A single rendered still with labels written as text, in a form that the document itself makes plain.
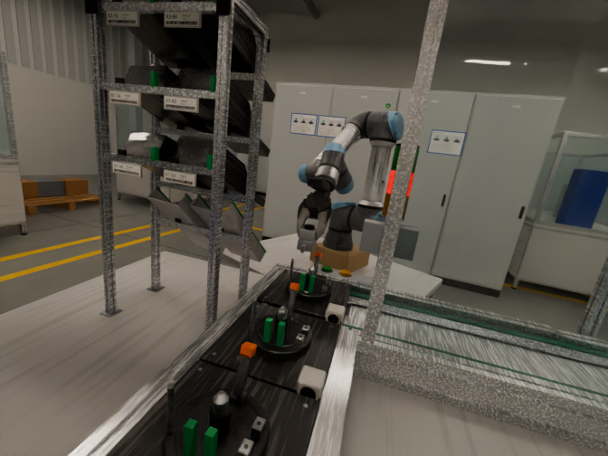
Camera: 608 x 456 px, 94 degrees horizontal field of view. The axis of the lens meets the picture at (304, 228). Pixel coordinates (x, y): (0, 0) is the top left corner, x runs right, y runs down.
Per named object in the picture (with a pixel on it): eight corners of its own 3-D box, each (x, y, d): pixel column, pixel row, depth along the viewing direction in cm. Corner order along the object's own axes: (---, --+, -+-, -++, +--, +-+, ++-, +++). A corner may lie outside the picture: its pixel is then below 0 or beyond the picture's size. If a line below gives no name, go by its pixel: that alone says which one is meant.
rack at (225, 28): (155, 284, 100) (154, 27, 81) (249, 310, 92) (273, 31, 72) (99, 314, 81) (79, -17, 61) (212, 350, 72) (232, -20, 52)
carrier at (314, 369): (252, 308, 78) (257, 265, 74) (339, 331, 72) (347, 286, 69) (198, 366, 55) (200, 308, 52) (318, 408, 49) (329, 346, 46)
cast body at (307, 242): (302, 243, 88) (305, 222, 87) (316, 246, 87) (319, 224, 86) (294, 251, 80) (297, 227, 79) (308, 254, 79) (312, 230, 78)
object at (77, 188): (77, 197, 552) (76, 176, 542) (108, 204, 529) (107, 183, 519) (-5, 205, 441) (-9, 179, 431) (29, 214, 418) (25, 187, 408)
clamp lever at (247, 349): (234, 389, 45) (246, 340, 46) (246, 393, 45) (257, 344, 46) (223, 398, 42) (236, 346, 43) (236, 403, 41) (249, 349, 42)
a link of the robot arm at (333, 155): (349, 156, 101) (342, 137, 95) (343, 180, 97) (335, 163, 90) (329, 157, 105) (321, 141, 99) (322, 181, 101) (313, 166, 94)
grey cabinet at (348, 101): (311, 242, 462) (332, 93, 406) (369, 256, 434) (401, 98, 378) (300, 251, 412) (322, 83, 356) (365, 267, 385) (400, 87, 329)
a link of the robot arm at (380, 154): (356, 228, 142) (376, 114, 132) (384, 235, 134) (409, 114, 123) (345, 230, 133) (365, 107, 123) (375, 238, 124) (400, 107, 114)
